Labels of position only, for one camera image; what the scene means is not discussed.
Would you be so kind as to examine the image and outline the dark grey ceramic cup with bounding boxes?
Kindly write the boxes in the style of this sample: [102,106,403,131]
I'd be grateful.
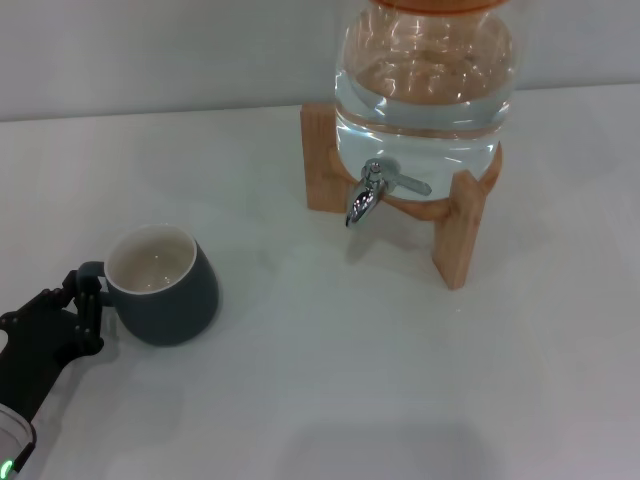
[77,223,220,347]

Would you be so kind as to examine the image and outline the chrome dispenser faucet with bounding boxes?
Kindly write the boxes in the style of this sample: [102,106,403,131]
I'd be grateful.
[342,158,433,230]

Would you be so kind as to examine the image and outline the glass water dispenser jar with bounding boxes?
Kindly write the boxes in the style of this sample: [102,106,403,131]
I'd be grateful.
[333,0,516,204]

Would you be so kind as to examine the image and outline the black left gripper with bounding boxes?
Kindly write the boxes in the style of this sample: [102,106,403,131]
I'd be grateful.
[0,269,105,426]

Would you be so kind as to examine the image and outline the wooden dispenser stand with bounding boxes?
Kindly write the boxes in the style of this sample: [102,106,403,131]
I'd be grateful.
[300,102,505,291]

